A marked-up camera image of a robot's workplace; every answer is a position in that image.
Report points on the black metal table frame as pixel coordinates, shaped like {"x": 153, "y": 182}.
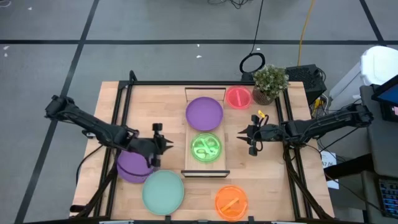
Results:
{"x": 202, "y": 83}

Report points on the backlit keyboard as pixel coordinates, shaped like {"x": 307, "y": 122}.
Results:
{"x": 388, "y": 199}

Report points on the magenta purple plate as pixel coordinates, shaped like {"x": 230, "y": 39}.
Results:
{"x": 204, "y": 113}

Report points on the potted plant in ribbed pot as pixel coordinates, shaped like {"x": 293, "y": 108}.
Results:
{"x": 270, "y": 82}

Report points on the grey side desk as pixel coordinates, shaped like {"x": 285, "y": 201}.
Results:
{"x": 382, "y": 146}

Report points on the white paper sheet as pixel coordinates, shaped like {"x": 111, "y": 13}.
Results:
{"x": 329, "y": 161}

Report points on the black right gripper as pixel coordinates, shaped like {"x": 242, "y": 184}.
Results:
{"x": 270, "y": 133}

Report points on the translucent green plate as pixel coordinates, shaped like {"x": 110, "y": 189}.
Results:
{"x": 199, "y": 155}
{"x": 214, "y": 140}

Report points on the dark screen monitor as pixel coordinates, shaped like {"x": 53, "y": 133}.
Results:
{"x": 388, "y": 93}

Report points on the yellow tag on gripper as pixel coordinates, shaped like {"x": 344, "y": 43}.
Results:
{"x": 261, "y": 114}

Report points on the white plastic bin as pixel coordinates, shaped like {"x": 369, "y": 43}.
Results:
{"x": 376, "y": 62}

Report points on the orange bowl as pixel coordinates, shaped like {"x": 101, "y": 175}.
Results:
{"x": 231, "y": 203}

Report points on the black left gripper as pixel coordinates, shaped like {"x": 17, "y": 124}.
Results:
{"x": 146, "y": 146}

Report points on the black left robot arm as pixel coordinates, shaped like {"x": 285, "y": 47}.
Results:
{"x": 90, "y": 124}

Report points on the translucent red plate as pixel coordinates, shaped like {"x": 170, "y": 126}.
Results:
{"x": 238, "y": 97}

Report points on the mint green plate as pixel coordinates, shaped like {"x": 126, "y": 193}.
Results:
{"x": 163, "y": 193}

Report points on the black computer box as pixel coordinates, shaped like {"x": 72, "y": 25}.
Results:
{"x": 306, "y": 81}

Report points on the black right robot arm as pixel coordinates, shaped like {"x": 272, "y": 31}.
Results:
{"x": 326, "y": 123}

